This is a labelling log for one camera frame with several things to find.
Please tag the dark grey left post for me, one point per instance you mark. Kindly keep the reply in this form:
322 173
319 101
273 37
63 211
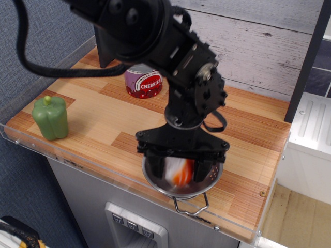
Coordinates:
103 47

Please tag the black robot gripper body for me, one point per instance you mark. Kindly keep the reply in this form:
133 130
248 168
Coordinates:
167 141

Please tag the white toy sink unit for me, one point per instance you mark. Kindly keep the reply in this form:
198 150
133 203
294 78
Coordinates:
305 163

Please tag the grey toy fridge cabinet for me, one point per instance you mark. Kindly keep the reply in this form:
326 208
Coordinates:
87 196

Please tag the stainless steel colander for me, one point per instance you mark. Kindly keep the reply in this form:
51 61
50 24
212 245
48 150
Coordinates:
187 192

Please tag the dark grey post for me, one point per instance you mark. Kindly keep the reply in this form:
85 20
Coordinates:
312 51
103 47

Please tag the orange white apple slice toy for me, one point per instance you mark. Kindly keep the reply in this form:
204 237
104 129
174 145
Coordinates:
178 171

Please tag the yellow orange object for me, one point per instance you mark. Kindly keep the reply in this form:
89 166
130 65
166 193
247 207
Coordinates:
41 244

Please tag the dark grey right post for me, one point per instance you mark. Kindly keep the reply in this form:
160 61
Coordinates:
312 51

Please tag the purple red cherries can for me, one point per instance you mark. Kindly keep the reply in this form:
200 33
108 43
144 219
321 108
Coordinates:
143 81

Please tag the green toy bell pepper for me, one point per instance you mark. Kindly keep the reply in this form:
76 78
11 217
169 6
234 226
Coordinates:
50 114

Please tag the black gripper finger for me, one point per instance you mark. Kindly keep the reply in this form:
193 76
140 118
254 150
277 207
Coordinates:
154 165
203 169

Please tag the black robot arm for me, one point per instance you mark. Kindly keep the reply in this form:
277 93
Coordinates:
158 34

